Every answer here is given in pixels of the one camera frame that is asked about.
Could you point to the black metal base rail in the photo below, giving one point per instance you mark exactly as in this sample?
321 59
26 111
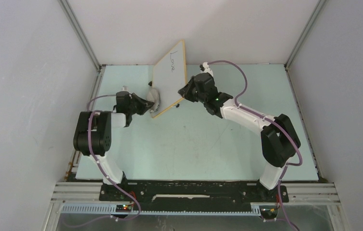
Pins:
193 195

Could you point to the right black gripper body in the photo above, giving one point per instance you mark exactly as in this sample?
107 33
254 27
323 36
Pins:
201 97

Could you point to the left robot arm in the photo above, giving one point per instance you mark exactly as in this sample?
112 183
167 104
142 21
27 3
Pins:
93 133

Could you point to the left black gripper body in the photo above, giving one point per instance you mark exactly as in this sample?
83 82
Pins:
131 109

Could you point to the silver mesh sponge eraser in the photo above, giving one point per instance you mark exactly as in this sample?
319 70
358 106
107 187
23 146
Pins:
154 96

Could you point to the slotted cable duct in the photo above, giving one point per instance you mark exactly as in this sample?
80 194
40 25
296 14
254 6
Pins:
120 209

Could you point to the wood framed whiteboard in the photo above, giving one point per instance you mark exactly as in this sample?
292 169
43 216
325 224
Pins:
169 76

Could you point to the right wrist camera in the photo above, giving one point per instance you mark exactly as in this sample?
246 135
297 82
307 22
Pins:
205 68

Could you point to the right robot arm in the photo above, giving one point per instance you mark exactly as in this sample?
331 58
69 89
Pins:
279 139

